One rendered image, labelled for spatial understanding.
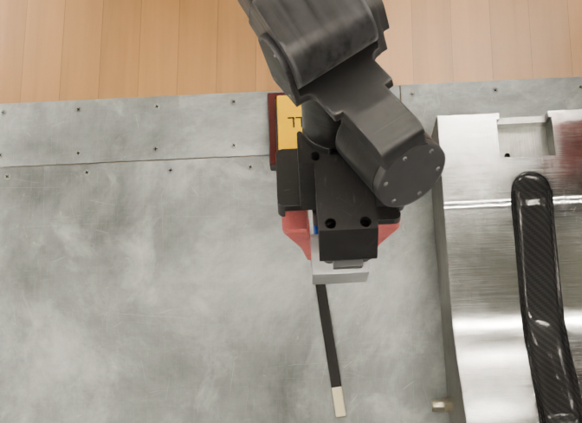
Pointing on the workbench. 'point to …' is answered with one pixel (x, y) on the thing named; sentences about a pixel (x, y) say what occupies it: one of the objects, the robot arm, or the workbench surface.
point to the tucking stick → (330, 350)
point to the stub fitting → (442, 405)
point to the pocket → (526, 136)
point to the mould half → (499, 263)
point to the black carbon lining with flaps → (543, 301)
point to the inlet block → (324, 273)
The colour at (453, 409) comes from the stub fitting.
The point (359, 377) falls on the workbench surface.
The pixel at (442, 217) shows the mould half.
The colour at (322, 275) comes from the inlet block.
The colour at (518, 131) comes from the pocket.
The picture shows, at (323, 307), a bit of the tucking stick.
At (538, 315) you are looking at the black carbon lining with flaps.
